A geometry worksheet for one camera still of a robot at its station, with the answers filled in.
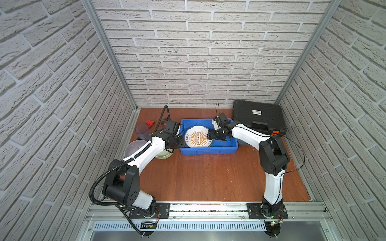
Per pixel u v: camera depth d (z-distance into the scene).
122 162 0.45
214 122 0.81
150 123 1.06
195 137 0.98
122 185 0.43
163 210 0.75
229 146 0.97
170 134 0.67
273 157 0.52
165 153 0.87
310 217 0.74
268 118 1.09
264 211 0.67
